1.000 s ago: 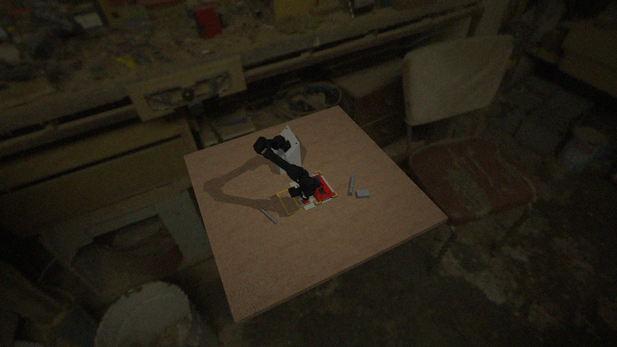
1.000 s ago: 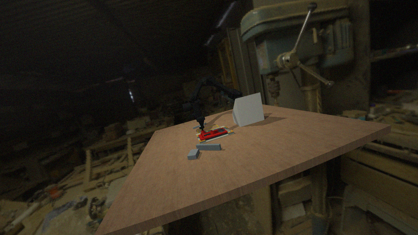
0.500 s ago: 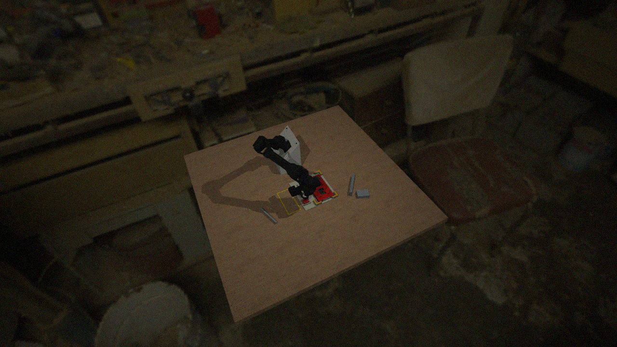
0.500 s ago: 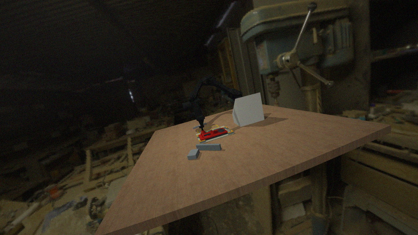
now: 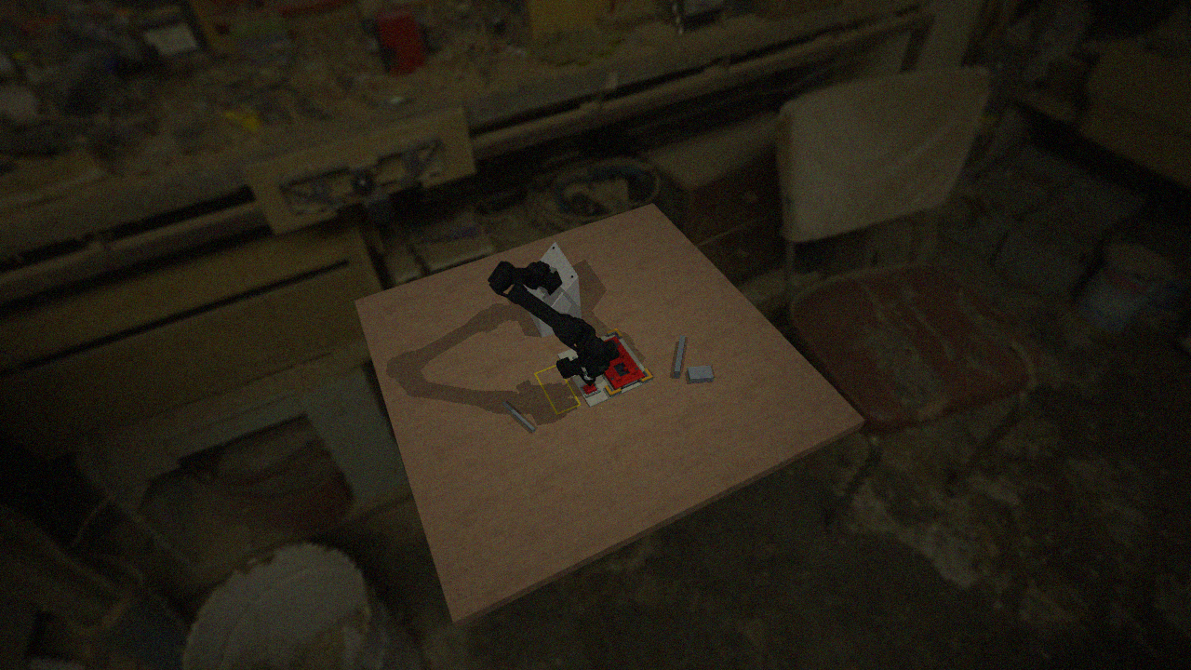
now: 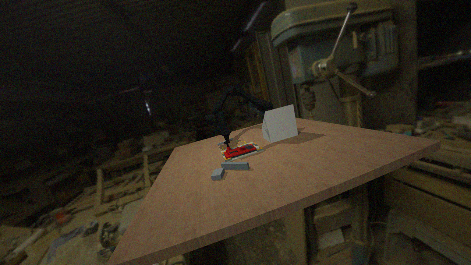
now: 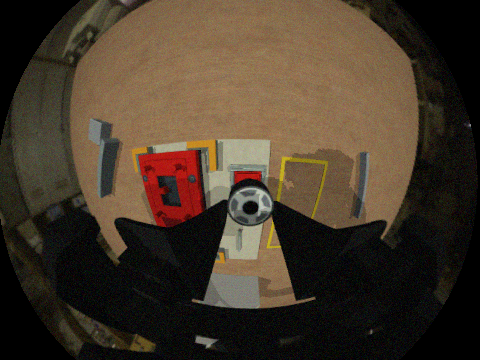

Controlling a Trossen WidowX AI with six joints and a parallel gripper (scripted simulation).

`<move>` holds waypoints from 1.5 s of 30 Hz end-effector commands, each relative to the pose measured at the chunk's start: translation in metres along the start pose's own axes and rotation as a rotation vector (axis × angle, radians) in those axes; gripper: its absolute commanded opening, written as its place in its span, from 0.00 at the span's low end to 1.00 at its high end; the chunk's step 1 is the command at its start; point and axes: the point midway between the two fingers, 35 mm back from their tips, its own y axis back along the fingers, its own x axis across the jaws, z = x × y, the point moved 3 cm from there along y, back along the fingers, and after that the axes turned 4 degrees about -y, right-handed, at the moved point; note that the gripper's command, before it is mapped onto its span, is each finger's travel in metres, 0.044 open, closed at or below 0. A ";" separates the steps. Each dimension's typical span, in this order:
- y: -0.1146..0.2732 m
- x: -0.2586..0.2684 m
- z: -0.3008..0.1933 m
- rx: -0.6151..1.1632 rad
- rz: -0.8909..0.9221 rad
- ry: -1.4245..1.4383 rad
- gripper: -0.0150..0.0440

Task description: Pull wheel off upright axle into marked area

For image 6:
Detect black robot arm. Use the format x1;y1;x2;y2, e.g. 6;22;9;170
205;85;274;134

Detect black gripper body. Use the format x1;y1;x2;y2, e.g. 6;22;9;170
218;120;231;135

